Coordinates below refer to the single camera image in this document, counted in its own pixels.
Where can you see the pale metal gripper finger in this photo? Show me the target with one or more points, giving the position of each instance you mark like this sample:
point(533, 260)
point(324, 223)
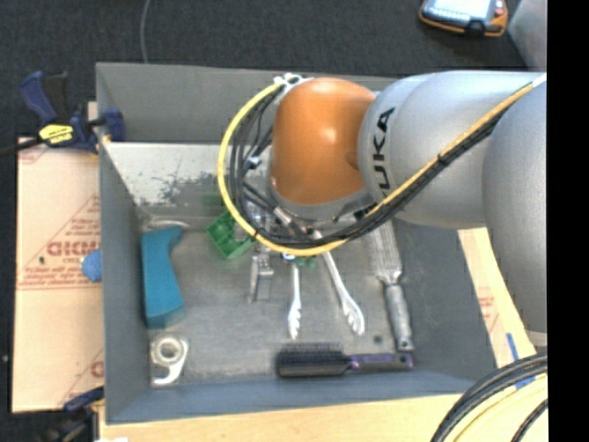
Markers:
point(253, 283)
point(265, 280)

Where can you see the green toy block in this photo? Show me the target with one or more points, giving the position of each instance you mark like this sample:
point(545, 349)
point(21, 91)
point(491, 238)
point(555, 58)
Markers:
point(226, 236)

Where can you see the grey metal bin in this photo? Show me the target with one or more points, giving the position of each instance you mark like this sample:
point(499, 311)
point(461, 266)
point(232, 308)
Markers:
point(230, 334)

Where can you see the white plastic tongs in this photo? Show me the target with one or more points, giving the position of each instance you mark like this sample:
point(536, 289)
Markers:
point(343, 295)

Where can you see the blue spray bottle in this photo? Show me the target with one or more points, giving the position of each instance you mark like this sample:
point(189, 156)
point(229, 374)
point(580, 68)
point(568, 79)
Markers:
point(158, 279)

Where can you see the black and purple hairbrush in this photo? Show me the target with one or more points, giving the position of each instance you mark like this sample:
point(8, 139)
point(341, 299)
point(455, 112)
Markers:
point(317, 361)

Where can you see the grey metal round hairbrush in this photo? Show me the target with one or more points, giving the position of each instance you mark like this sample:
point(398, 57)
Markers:
point(396, 306)

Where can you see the brown cardboard board red print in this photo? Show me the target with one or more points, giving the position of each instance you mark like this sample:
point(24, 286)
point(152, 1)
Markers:
point(55, 320)

